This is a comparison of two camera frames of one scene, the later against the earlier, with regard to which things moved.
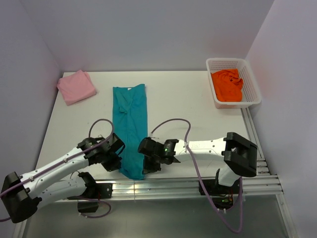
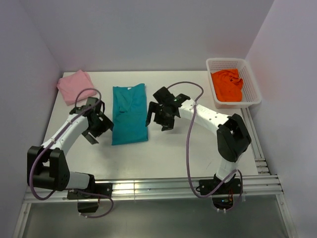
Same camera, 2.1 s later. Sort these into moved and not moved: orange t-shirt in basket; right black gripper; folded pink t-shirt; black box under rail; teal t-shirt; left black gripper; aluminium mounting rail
Moved: teal t-shirt; left black gripper; right black gripper
Not moved: aluminium mounting rail; orange t-shirt in basket; folded pink t-shirt; black box under rail
